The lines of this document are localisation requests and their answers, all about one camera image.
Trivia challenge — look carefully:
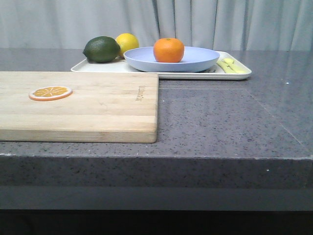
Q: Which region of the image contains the light blue plate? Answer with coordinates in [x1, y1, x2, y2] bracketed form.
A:
[124, 47, 220, 72]

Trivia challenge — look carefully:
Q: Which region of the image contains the yellow lemon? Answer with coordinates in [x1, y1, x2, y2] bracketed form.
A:
[115, 33, 139, 58]

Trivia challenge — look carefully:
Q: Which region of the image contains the cream white tray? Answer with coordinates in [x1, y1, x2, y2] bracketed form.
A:
[71, 51, 252, 80]

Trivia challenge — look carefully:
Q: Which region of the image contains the wooden cutting board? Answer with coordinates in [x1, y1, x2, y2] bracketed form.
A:
[0, 71, 159, 143]

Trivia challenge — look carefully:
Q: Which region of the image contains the grey curtain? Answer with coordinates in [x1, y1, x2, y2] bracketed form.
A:
[0, 0, 313, 51]

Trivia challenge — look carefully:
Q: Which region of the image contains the green lime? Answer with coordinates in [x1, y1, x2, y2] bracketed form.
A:
[83, 36, 120, 63]

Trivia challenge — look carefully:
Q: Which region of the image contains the whole orange fruit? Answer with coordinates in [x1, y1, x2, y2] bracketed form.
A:
[153, 38, 185, 63]

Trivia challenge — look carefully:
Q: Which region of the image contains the orange slice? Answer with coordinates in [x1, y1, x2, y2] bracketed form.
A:
[28, 86, 73, 101]

